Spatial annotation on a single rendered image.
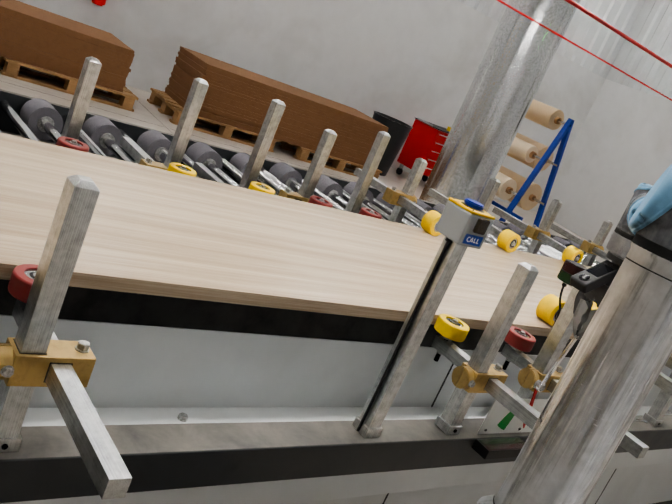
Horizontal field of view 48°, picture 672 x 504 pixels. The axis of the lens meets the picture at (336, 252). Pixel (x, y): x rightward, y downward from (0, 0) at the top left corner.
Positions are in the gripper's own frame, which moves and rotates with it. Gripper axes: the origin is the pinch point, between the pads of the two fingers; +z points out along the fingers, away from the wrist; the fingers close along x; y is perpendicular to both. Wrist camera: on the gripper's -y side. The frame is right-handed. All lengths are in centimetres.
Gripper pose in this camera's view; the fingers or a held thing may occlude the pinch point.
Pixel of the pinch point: (577, 334)
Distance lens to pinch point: 182.7
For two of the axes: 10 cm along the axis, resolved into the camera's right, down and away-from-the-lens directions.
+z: -3.7, 8.9, 2.7
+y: 7.5, 1.2, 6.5
